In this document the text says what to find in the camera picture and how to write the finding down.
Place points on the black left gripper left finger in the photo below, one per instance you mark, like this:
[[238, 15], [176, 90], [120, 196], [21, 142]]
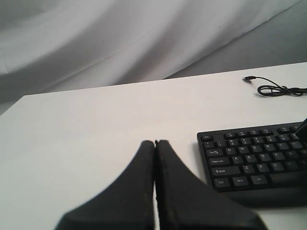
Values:
[[127, 204]]

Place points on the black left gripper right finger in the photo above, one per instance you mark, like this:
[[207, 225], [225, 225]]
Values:
[[186, 203]]

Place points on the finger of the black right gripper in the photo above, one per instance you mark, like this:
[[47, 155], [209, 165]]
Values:
[[302, 131]]

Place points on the black Acer keyboard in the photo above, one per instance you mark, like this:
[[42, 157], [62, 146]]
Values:
[[260, 166]]

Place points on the grey backdrop cloth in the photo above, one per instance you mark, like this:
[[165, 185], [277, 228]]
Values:
[[60, 45]]

